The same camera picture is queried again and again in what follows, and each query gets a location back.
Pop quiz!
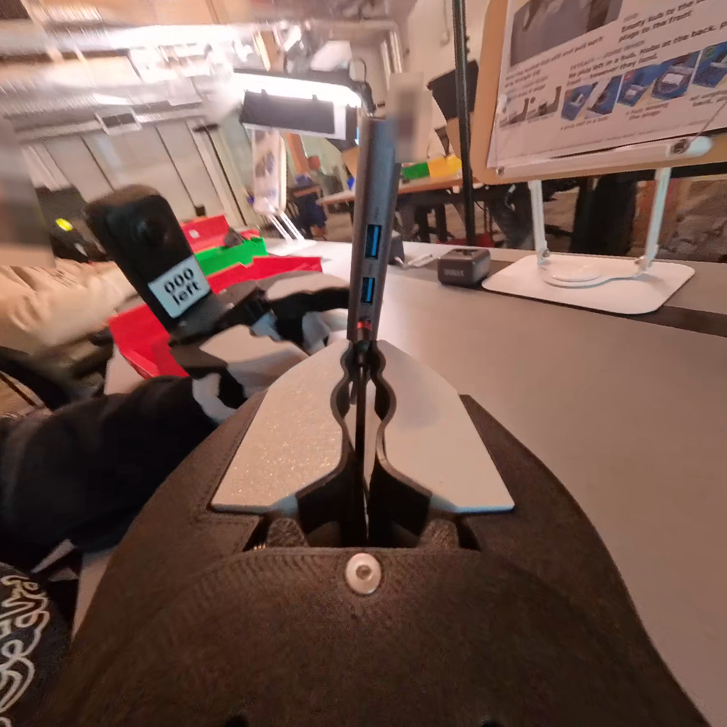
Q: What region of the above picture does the black power bank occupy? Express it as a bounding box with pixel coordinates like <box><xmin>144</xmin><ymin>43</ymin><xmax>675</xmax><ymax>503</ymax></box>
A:
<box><xmin>437</xmin><ymin>247</ymin><xmax>491</xmax><ymax>289</ymax></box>

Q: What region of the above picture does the small instruction sheet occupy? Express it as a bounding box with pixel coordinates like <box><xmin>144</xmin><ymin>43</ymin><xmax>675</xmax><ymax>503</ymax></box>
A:
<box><xmin>250</xmin><ymin>129</ymin><xmax>289</xmax><ymax>215</ymax></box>

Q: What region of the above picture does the wooden side desk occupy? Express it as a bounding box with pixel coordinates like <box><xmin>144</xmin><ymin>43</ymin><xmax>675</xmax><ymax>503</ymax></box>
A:
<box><xmin>317</xmin><ymin>176</ymin><xmax>484</xmax><ymax>208</ymax></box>

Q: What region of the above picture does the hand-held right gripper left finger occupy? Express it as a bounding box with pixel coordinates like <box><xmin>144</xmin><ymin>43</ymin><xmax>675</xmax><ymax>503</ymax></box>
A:
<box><xmin>210</xmin><ymin>340</ymin><xmax>356</xmax><ymax>515</ymax></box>

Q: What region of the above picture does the black red-banded usb cable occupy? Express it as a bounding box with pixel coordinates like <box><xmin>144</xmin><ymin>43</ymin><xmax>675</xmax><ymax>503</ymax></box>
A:
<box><xmin>351</xmin><ymin>319</ymin><xmax>377</xmax><ymax>543</ymax></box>

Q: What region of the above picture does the instruction sheet on stand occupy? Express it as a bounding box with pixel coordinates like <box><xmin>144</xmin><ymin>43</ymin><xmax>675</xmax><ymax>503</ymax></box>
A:
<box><xmin>470</xmin><ymin>0</ymin><xmax>727</xmax><ymax>185</ymax></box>

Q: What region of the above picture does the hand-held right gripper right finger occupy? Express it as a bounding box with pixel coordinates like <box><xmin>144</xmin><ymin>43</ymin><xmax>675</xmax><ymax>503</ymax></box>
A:
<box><xmin>372</xmin><ymin>340</ymin><xmax>516</xmax><ymax>515</ymax></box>

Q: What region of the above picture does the person's left forearm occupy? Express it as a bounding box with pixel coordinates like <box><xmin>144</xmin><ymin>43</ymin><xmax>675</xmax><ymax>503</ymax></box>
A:
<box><xmin>0</xmin><ymin>372</ymin><xmax>234</xmax><ymax>563</ymax></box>

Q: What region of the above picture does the person's black printed hoodie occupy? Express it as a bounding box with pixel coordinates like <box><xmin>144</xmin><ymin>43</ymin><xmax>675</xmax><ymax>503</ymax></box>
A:
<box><xmin>0</xmin><ymin>559</ymin><xmax>72</xmax><ymax>727</ymax></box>

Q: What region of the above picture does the black stand pole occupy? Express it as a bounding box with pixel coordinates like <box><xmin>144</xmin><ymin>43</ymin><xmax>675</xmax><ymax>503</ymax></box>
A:
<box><xmin>451</xmin><ymin>0</ymin><xmax>479</xmax><ymax>246</ymax></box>

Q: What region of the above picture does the grey usb hub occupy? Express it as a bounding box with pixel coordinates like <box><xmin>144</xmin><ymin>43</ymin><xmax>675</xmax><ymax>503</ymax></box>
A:
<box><xmin>345</xmin><ymin>112</ymin><xmax>399</xmax><ymax>342</ymax></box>

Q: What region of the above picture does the black light panel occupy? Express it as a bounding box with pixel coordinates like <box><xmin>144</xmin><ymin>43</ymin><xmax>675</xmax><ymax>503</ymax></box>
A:
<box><xmin>237</xmin><ymin>88</ymin><xmax>357</xmax><ymax>141</ymax></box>

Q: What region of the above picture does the person's left hand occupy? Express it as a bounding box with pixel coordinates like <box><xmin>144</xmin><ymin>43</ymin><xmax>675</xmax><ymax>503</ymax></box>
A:
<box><xmin>190</xmin><ymin>309</ymin><xmax>333</xmax><ymax>425</ymax></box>

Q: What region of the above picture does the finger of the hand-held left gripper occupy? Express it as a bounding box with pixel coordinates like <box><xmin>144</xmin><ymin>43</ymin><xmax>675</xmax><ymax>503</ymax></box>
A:
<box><xmin>264</xmin><ymin>271</ymin><xmax>352</xmax><ymax>303</ymax></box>

